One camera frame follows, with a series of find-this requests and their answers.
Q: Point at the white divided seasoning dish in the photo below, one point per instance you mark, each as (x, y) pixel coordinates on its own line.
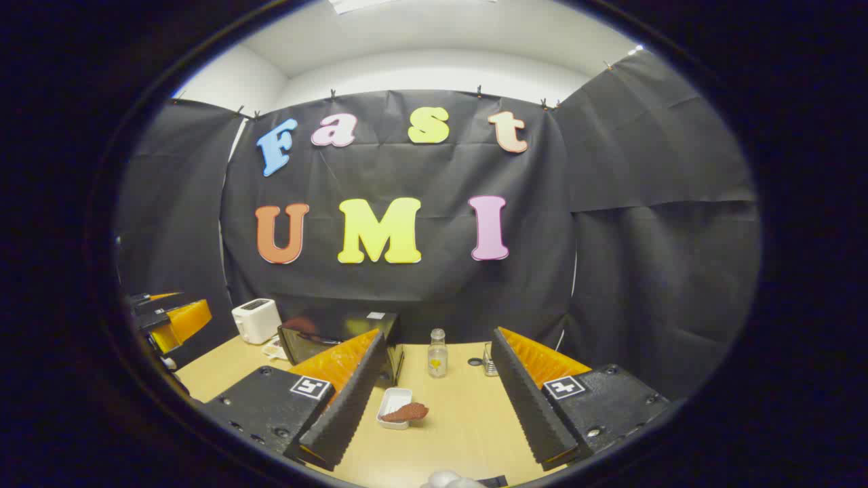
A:
(274, 349)

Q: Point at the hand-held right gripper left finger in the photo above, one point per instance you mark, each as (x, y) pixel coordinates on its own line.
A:
(352, 400)

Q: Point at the white toaster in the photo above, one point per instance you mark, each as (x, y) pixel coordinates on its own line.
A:
(256, 322)

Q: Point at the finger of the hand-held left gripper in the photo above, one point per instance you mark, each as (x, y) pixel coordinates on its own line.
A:
(146, 301)
(190, 318)

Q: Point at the black backdrop cloth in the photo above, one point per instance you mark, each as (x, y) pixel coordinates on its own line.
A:
(420, 291)

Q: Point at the black electric oven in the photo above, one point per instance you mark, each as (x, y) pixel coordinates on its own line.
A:
(312, 342)

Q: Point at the row of black cloth clips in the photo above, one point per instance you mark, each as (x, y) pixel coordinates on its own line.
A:
(479, 90)

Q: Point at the clear glass bottle yellow label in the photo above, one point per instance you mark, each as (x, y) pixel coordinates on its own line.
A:
(437, 359)

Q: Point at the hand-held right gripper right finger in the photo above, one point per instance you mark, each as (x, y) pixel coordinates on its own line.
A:
(529, 400)

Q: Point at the white rectangular dish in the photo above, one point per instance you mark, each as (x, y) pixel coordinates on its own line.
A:
(393, 400)

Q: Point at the large ceiling light panel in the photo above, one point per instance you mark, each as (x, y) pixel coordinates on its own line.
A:
(359, 5)

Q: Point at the brown meat piece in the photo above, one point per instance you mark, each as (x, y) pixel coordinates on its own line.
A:
(407, 412)

